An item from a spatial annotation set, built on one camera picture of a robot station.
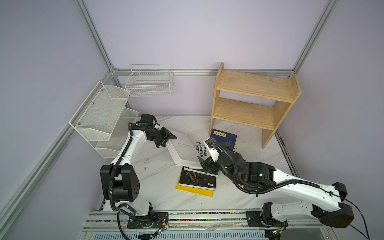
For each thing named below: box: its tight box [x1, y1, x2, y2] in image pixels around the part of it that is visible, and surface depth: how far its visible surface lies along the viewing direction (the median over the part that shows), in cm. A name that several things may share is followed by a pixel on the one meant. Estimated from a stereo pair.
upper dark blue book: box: [210, 128, 238, 151], surface depth 106 cm
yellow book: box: [176, 171, 214, 198], surface depth 84 cm
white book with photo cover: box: [165, 135, 203, 168], surface depth 74 cm
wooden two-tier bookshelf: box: [208, 62, 302, 149], surface depth 82 cm
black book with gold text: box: [179, 166, 219, 191], surface depth 86 cm
